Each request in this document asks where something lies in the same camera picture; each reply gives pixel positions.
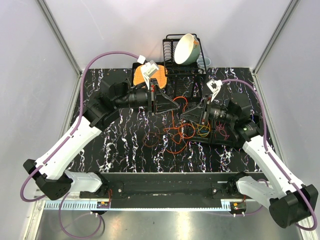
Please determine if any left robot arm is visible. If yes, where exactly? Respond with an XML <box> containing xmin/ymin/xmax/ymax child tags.
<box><xmin>23</xmin><ymin>79</ymin><xmax>179</xmax><ymax>201</ymax></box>

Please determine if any black wire tray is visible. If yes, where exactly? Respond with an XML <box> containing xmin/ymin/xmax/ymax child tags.
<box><xmin>130</xmin><ymin>61</ymin><xmax>204</xmax><ymax>104</ymax></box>

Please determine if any black bin middle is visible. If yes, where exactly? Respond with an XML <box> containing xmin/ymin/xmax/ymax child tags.
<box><xmin>212</xmin><ymin>120</ymin><xmax>241</xmax><ymax>146</ymax></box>

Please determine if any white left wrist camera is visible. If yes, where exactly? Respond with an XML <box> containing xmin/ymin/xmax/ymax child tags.
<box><xmin>133</xmin><ymin>55</ymin><xmax>160</xmax><ymax>89</ymax></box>

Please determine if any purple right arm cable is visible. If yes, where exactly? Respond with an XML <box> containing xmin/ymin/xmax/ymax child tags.
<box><xmin>221</xmin><ymin>79</ymin><xmax>318</xmax><ymax>231</ymax></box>

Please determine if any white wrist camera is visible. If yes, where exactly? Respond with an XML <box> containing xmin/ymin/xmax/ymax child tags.
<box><xmin>206</xmin><ymin>79</ymin><xmax>223</xmax><ymax>102</ymax></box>
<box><xmin>133</xmin><ymin>55</ymin><xmax>160</xmax><ymax>89</ymax></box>

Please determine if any cream ceramic bowl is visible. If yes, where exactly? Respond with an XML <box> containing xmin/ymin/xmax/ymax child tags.
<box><xmin>174</xmin><ymin>33</ymin><xmax>201</xmax><ymax>65</ymax></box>

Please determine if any red cable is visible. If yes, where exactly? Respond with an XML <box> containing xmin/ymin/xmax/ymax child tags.
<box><xmin>215</xmin><ymin>121</ymin><xmax>232</xmax><ymax>141</ymax></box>

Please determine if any light blue cup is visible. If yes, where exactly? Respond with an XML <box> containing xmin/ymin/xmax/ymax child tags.
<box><xmin>196</xmin><ymin>56</ymin><xmax>211</xmax><ymax>70</ymax></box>

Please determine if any orange woven mat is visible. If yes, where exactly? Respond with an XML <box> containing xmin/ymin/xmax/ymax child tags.
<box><xmin>133</xmin><ymin>64</ymin><xmax>168</xmax><ymax>89</ymax></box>

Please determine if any black bin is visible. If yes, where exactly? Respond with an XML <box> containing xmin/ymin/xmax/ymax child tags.
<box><xmin>212</xmin><ymin>120</ymin><xmax>241</xmax><ymax>146</ymax></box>
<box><xmin>183</xmin><ymin>121</ymin><xmax>214</xmax><ymax>145</ymax></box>

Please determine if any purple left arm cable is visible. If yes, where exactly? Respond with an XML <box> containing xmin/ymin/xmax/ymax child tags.
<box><xmin>19</xmin><ymin>51</ymin><xmax>141</xmax><ymax>237</ymax></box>

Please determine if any black dish rack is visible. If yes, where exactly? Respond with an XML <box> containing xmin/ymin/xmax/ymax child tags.
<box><xmin>162</xmin><ymin>33</ymin><xmax>207</xmax><ymax>77</ymax></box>

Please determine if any orange cable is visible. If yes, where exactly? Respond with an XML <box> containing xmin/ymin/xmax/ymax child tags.
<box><xmin>163</xmin><ymin>96</ymin><xmax>195</xmax><ymax>155</ymax></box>

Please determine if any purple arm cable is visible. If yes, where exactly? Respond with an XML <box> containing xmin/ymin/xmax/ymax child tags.
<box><xmin>19</xmin><ymin>51</ymin><xmax>141</xmax><ymax>237</ymax></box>
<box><xmin>221</xmin><ymin>79</ymin><xmax>318</xmax><ymax>231</ymax></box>

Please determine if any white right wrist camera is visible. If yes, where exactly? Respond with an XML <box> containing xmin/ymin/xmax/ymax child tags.
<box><xmin>206</xmin><ymin>79</ymin><xmax>223</xmax><ymax>102</ymax></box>

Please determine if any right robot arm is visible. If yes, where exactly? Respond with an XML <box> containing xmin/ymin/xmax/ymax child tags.
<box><xmin>181</xmin><ymin>93</ymin><xmax>319</xmax><ymax>228</ymax></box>

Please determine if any black bin left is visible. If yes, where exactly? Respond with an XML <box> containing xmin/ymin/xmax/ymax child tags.
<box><xmin>183</xmin><ymin>121</ymin><xmax>214</xmax><ymax>145</ymax></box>

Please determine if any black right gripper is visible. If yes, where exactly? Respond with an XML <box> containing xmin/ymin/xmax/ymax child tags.
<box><xmin>180</xmin><ymin>94</ymin><xmax>236</xmax><ymax>125</ymax></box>

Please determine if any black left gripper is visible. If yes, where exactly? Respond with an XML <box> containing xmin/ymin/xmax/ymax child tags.
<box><xmin>115</xmin><ymin>78</ymin><xmax>180</xmax><ymax>116</ymax></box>

